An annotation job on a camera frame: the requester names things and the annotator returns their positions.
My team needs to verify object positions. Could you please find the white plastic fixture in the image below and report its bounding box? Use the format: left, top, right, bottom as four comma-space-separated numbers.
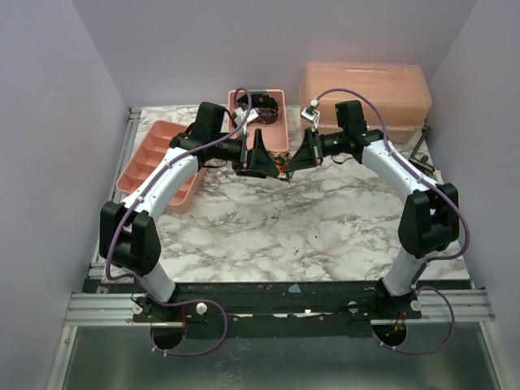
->
433, 168, 444, 184

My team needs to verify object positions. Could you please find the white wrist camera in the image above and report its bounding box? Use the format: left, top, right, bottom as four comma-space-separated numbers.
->
301, 100, 320, 131
233, 106, 258, 137

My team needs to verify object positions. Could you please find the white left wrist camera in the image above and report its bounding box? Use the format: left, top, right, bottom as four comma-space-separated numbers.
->
233, 106, 258, 137

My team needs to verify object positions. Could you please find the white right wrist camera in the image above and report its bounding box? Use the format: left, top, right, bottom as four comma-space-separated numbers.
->
301, 100, 320, 131

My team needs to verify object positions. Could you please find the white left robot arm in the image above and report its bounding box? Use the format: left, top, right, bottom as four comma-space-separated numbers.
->
99, 102, 280, 321

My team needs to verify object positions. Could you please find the pink divided organizer tray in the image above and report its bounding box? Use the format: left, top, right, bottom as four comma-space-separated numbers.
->
115, 119, 209, 215

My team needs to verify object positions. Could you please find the colourful faces patterned tie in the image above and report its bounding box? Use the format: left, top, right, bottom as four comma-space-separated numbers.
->
258, 152, 293, 183

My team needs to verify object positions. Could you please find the orange black tool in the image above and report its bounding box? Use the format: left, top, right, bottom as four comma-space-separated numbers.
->
408, 125, 432, 174

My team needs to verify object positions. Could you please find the pink plastic basket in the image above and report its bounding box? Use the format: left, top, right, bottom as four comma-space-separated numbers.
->
247, 89, 289, 153

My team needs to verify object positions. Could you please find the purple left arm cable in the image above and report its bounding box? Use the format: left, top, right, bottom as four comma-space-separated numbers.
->
105, 86, 261, 359

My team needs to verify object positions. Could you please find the large pink storage box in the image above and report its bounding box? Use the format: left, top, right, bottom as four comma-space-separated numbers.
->
300, 62, 432, 144

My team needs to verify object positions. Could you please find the dark floral tie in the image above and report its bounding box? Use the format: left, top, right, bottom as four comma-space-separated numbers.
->
233, 93, 280, 125

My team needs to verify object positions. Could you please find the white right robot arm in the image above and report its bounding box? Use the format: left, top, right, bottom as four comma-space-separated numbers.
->
286, 100, 460, 319

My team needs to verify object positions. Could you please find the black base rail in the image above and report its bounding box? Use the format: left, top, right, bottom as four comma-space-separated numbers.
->
83, 279, 475, 339

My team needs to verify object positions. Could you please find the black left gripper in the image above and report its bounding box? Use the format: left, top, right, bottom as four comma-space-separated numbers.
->
212, 128, 280, 179

